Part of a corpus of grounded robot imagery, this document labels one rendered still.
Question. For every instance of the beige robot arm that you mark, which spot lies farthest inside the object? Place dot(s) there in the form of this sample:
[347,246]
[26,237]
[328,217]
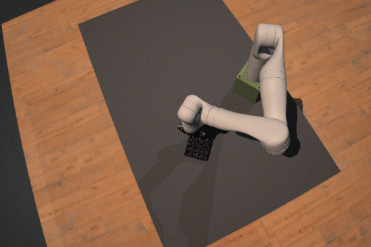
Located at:
[266,66]

